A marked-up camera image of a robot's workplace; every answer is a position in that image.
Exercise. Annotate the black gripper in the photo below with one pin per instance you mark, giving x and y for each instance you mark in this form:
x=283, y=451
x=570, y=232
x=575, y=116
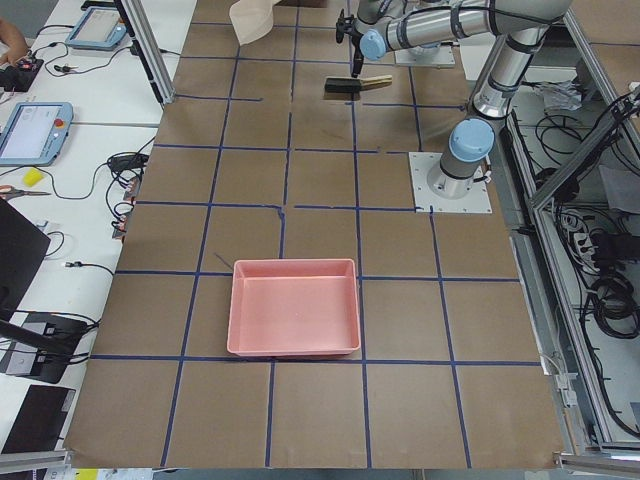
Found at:
x=358, y=51

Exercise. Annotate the cream hand brush black bristles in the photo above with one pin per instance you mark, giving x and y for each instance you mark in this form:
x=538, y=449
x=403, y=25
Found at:
x=350, y=85

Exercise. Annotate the beige plastic dustpan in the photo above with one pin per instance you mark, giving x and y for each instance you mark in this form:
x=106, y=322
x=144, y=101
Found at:
x=251, y=19

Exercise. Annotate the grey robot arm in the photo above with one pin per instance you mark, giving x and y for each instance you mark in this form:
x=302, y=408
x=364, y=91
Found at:
x=519, y=28

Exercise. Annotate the pink plastic bin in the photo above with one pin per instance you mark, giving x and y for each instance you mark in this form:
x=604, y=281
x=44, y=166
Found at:
x=294, y=307

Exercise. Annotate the person's hand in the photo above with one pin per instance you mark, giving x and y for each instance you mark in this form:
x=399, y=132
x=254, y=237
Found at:
x=15, y=42

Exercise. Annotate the far blue teach pendant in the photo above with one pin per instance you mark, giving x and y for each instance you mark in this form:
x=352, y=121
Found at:
x=99, y=28

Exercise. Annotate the blue teach pendant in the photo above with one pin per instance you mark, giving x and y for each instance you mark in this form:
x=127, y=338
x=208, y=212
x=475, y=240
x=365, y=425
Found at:
x=35, y=133
x=99, y=28

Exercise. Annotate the near blue teach pendant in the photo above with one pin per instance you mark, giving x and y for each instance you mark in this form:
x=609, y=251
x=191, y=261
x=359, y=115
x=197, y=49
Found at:
x=35, y=133

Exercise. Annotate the yellow sponge block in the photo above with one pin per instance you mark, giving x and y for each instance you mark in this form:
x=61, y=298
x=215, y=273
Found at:
x=32, y=177

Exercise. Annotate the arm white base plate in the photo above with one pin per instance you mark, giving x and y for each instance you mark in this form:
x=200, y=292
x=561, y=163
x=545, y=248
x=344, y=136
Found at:
x=438, y=55
x=435, y=192

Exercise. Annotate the aluminium frame post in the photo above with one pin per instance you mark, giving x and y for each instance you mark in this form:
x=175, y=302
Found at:
x=143, y=39

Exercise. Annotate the orange handled scissors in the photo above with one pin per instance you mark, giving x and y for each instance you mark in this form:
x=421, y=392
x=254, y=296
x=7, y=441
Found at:
x=8, y=192

